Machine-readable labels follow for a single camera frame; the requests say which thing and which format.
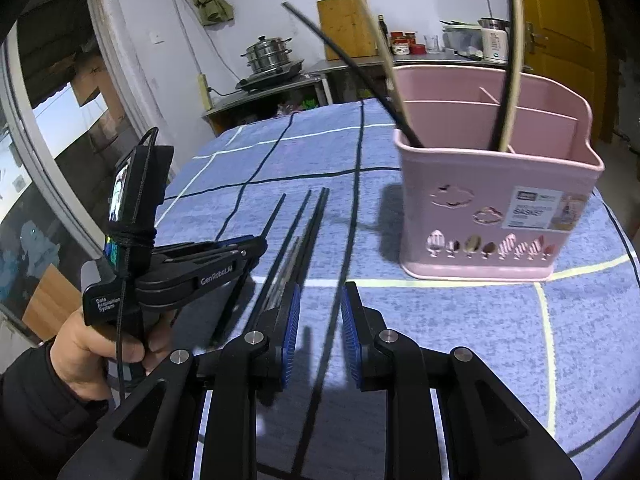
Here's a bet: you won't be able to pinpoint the white storage box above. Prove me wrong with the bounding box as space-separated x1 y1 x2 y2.
442 20 483 53

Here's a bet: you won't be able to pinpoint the person's left hand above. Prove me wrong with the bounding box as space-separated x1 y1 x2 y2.
50 305 174 402

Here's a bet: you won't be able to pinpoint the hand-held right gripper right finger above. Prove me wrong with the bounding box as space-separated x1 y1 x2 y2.
341 281 583 480

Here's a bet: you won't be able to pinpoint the white electric kettle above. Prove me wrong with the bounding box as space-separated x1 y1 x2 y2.
477 17 511 63

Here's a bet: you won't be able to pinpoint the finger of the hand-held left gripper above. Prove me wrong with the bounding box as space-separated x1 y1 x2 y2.
154 235 254 262
132 238 269 312

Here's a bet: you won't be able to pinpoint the blue checked tablecloth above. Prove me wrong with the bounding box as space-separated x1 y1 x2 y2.
155 97 640 480

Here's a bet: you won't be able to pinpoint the long steel counter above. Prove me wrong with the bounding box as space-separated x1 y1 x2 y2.
302 47 481 106

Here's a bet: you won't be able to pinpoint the person's left forearm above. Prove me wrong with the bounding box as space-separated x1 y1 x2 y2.
0 340 126 480

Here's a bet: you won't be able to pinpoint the steel steamer pot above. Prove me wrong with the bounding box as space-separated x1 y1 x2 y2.
241 35 293 76

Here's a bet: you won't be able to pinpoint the wooden cutting board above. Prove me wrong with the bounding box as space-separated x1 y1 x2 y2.
316 0 381 61

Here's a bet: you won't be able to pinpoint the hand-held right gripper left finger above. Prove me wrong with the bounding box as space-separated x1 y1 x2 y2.
57 282 303 480

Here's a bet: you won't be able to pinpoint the low steel counter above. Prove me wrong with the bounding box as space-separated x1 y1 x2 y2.
202 76 326 136

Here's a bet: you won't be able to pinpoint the black chopstick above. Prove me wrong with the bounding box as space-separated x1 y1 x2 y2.
282 1 426 150
491 0 516 153

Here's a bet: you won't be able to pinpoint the black cooktop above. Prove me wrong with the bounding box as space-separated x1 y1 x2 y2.
236 60 306 92

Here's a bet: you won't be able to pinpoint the pile of black chopsticks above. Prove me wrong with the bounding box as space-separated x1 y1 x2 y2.
212 187 332 346

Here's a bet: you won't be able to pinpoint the pink plastic utensil basket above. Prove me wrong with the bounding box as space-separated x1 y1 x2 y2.
392 64 606 281

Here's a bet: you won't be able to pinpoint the yellow wooden door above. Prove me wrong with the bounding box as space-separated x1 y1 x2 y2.
510 0 608 143

